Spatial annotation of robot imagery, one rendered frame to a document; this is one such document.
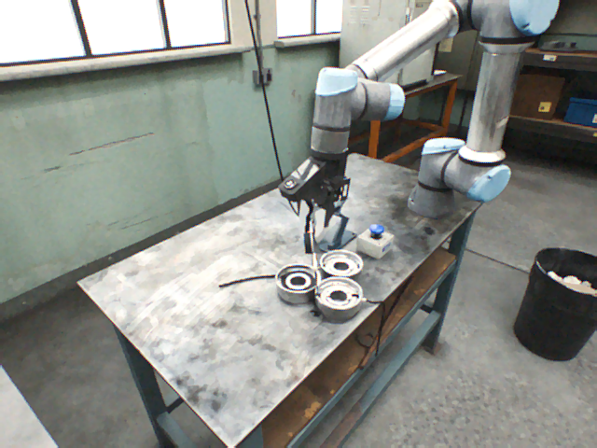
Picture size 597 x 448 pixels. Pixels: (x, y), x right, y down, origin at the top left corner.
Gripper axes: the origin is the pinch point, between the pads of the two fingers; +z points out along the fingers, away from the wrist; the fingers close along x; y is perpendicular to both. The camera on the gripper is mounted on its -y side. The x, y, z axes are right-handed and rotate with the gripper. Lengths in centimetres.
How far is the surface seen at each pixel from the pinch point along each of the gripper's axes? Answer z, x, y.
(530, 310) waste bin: 57, -42, 114
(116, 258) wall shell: 88, 155, 13
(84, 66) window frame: -20, 148, 9
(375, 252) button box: 8.4, -6.9, 19.8
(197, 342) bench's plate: 17.0, 3.6, -28.2
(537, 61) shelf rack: -46, 39, 337
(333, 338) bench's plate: 14.1, -16.0, -8.6
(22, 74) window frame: -16, 148, -15
